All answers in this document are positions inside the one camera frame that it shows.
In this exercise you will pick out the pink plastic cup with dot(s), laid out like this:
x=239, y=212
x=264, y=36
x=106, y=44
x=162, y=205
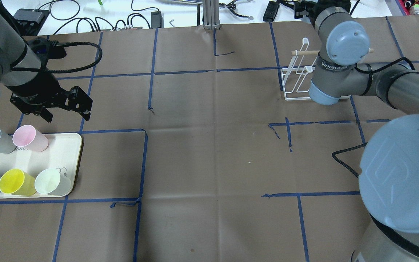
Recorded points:
x=30, y=138

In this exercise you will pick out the black power adapter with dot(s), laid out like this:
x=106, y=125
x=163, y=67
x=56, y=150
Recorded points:
x=271, y=11

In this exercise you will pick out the yellow plastic cup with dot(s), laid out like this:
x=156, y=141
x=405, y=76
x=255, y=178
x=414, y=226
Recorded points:
x=17, y=182

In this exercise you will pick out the white wire cup rack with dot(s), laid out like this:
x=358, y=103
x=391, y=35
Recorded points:
x=301, y=67

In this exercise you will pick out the aluminium frame post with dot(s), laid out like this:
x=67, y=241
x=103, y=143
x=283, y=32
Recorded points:
x=211, y=14

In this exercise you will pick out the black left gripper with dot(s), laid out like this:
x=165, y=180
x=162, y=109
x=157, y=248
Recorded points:
x=38, y=89

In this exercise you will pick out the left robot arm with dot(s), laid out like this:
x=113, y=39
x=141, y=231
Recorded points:
x=23, y=70

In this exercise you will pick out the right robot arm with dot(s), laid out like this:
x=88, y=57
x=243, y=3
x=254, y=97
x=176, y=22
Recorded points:
x=389, y=167

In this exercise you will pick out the pale green plastic cup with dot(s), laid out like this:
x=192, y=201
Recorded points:
x=53, y=181

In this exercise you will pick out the cream plastic tray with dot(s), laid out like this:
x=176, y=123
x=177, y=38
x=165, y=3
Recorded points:
x=63, y=153

